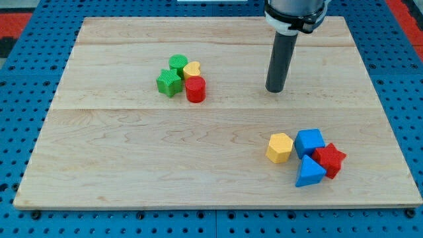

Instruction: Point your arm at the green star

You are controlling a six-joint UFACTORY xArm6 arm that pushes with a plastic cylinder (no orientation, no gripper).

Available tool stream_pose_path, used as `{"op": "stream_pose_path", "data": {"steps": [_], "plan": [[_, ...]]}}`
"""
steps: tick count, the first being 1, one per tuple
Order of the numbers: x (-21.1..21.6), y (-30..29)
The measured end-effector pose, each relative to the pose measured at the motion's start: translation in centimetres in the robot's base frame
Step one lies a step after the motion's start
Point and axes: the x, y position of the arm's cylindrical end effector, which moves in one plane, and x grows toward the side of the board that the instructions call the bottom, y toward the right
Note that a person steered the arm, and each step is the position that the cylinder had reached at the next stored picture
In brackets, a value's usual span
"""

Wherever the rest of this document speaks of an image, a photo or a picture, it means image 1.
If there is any blue triangle block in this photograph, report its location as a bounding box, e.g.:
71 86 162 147
295 155 327 187

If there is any yellow hexagon block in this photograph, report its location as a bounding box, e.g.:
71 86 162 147
265 133 293 163

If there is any light wooden board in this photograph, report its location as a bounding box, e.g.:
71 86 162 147
13 17 422 210

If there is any green star block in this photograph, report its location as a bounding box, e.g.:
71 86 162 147
156 69 182 98

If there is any dark grey cylindrical pointer rod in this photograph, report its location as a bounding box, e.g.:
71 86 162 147
265 32 297 93

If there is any red star block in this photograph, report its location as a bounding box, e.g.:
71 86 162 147
311 143 347 179

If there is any yellow heart block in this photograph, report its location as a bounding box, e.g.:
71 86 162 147
182 61 201 80

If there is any green cylinder block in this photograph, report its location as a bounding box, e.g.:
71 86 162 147
168 54 188 79

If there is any blue cube block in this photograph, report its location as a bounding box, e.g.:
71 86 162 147
294 128 326 159

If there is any red cylinder block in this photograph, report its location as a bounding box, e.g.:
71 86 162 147
185 76 206 103

